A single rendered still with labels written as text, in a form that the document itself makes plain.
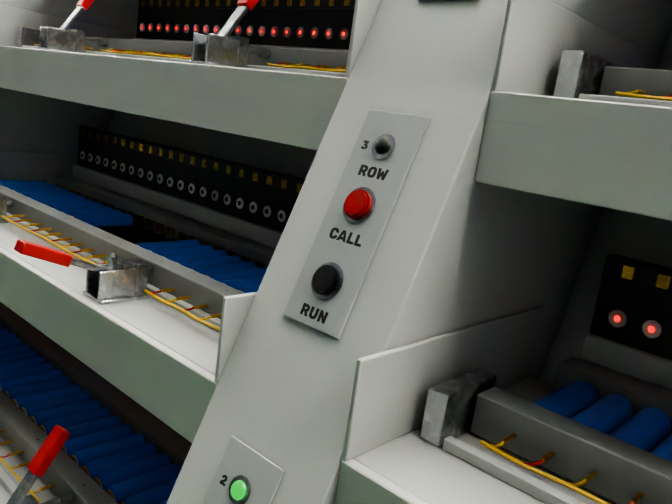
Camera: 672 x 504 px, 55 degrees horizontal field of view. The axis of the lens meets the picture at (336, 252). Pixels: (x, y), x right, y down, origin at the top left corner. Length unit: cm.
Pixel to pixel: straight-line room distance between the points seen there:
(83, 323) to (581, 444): 34
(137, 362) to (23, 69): 42
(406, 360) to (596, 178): 12
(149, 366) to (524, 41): 29
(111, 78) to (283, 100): 22
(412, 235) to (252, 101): 18
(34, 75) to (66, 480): 40
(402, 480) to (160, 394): 18
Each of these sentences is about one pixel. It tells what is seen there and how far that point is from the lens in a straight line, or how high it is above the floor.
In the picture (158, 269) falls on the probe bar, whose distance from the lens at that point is 51.
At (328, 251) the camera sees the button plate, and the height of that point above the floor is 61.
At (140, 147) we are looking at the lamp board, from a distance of 79.
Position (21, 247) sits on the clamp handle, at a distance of 46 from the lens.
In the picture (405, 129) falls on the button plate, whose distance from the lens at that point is 34.
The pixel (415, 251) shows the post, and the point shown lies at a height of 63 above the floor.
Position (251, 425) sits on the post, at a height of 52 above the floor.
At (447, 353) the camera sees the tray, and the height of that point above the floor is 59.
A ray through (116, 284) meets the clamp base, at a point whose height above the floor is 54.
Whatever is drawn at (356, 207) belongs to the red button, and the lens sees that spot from 33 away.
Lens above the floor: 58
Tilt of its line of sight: 5 degrees up
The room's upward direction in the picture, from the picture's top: 23 degrees clockwise
